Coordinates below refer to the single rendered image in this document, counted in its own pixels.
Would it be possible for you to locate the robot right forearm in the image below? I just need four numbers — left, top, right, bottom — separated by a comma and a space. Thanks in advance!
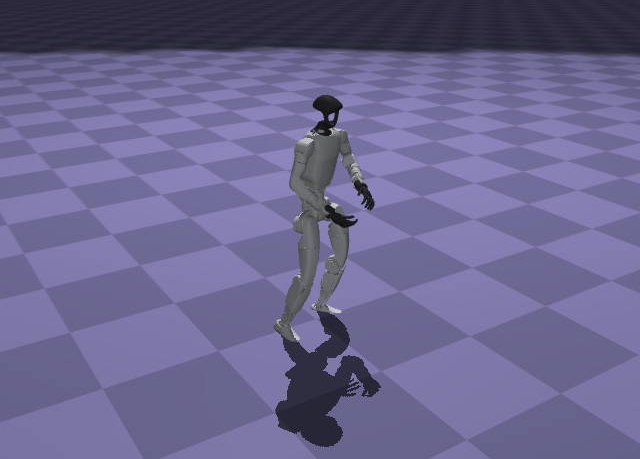
293, 180, 331, 216

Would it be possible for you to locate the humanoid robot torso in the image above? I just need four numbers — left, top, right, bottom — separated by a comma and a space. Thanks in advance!
301, 128, 341, 222

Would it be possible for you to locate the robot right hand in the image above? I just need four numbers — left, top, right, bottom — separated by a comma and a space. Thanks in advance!
325, 205, 358, 228

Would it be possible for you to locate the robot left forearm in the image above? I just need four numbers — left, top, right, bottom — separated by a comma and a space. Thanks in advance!
347, 154, 366, 190

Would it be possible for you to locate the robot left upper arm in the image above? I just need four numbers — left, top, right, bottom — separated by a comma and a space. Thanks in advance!
334, 128, 355, 168

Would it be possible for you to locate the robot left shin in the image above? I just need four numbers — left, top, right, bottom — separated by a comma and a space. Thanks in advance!
316, 266, 346, 309

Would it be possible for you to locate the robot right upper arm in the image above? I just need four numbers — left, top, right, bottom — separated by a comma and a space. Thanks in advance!
289, 137, 315, 192

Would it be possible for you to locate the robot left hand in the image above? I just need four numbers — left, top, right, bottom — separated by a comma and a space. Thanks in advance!
354, 180, 375, 210

